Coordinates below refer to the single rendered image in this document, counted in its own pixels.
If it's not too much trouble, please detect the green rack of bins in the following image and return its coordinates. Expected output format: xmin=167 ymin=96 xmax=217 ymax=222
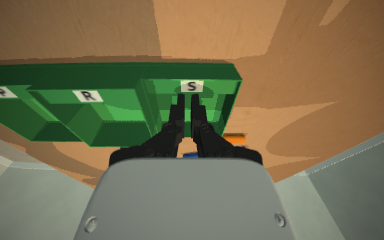
xmin=0 ymin=62 xmax=243 ymax=147

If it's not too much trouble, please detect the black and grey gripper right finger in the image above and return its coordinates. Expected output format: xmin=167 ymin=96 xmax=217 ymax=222
xmin=191 ymin=94 xmax=263 ymax=165

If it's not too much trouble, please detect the blue aa battery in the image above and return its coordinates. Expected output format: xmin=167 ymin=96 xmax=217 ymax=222
xmin=183 ymin=152 xmax=198 ymax=158

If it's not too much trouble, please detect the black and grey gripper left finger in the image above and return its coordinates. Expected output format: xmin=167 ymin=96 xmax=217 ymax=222
xmin=109 ymin=94 xmax=185 ymax=166

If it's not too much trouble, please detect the orange battery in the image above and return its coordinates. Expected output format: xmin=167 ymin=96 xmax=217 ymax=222
xmin=222 ymin=134 xmax=246 ymax=143

